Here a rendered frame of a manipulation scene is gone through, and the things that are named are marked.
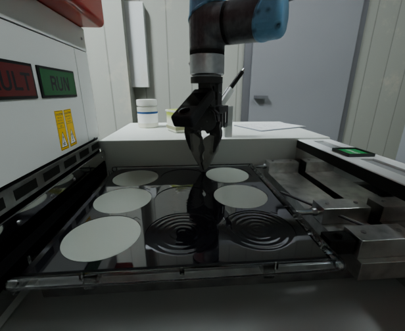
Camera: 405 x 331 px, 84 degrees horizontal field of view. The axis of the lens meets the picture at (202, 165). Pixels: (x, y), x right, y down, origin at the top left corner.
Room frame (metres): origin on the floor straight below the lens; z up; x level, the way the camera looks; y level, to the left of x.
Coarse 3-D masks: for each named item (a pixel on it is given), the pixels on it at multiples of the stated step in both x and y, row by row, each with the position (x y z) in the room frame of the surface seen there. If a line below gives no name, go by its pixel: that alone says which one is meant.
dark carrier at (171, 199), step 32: (96, 192) 0.39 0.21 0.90; (160, 192) 0.40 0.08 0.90; (192, 192) 0.40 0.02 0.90; (160, 224) 0.29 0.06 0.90; (192, 224) 0.29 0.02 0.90; (224, 224) 0.29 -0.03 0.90; (256, 224) 0.29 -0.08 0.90; (288, 224) 0.29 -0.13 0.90; (128, 256) 0.22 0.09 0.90; (160, 256) 0.22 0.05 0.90; (192, 256) 0.22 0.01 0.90; (224, 256) 0.22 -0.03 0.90; (256, 256) 0.22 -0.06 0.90; (288, 256) 0.22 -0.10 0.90; (320, 256) 0.22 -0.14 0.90
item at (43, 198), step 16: (96, 160) 0.50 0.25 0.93; (64, 176) 0.37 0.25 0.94; (80, 176) 0.42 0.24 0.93; (48, 192) 0.31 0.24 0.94; (64, 192) 0.35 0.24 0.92; (16, 208) 0.26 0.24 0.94; (32, 208) 0.27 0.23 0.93; (0, 224) 0.22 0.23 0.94; (16, 224) 0.24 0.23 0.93; (64, 224) 0.33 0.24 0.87; (0, 240) 0.21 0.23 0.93; (48, 240) 0.29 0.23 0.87; (32, 256) 0.25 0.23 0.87; (16, 272) 0.22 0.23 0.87; (0, 288) 0.20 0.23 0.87; (0, 304) 0.19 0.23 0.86
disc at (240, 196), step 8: (216, 192) 0.40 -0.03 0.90; (224, 192) 0.40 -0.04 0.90; (232, 192) 0.40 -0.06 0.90; (240, 192) 0.40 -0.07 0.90; (248, 192) 0.40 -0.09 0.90; (256, 192) 0.40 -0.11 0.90; (224, 200) 0.36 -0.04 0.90; (232, 200) 0.36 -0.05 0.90; (240, 200) 0.36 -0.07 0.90; (248, 200) 0.36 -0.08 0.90; (256, 200) 0.36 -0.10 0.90; (264, 200) 0.36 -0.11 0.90
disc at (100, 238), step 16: (96, 224) 0.29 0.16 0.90; (112, 224) 0.29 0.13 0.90; (128, 224) 0.29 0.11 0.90; (64, 240) 0.25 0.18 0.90; (80, 240) 0.25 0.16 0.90; (96, 240) 0.25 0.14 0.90; (112, 240) 0.25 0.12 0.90; (128, 240) 0.25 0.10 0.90; (64, 256) 0.22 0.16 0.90; (80, 256) 0.22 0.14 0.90; (96, 256) 0.22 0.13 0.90
